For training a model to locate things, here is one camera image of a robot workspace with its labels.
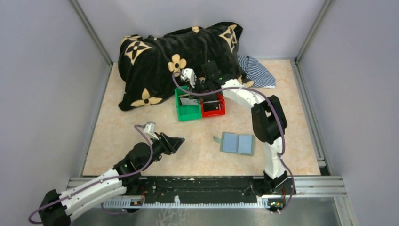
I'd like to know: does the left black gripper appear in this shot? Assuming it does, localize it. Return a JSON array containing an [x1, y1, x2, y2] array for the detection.
[[141, 132, 185, 170]]

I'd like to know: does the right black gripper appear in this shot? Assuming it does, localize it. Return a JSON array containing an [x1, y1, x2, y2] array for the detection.
[[187, 76, 212, 101]]

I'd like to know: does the red plastic bin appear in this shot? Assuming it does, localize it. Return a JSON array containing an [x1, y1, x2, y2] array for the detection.
[[200, 93, 226, 118]]

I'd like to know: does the green plastic bin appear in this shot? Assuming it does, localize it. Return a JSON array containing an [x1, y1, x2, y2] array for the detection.
[[174, 88, 202, 121]]

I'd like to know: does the sage green card holder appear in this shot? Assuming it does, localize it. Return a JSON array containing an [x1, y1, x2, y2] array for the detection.
[[213, 132, 255, 156]]

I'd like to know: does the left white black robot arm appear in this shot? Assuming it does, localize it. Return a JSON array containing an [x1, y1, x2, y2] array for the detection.
[[38, 133, 185, 226]]

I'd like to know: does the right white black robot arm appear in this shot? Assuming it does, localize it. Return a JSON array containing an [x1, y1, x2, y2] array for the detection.
[[188, 61, 288, 194]]

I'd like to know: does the blue striped cloth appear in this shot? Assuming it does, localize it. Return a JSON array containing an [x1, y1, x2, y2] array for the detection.
[[238, 56, 276, 89]]

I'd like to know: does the black floral blanket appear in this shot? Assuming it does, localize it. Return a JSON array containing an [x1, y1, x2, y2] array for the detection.
[[118, 22, 253, 111]]

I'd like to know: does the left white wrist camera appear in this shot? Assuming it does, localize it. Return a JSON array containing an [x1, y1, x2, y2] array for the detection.
[[143, 121, 159, 140]]

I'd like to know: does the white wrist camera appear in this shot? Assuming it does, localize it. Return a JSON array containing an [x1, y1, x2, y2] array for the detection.
[[180, 68, 197, 88], [143, 121, 159, 140]]

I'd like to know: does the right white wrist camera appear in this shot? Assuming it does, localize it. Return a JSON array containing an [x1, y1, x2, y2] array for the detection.
[[180, 68, 197, 88]]

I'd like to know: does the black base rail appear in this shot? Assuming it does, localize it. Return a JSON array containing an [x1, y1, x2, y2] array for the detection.
[[109, 176, 297, 207]]

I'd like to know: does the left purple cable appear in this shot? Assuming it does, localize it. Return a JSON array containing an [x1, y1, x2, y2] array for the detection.
[[28, 124, 155, 225]]

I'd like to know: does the purple cable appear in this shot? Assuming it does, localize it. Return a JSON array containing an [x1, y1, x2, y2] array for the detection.
[[28, 124, 155, 225], [172, 71, 297, 214]]

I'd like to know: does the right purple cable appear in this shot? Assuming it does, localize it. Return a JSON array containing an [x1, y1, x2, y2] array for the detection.
[[172, 71, 297, 214]]

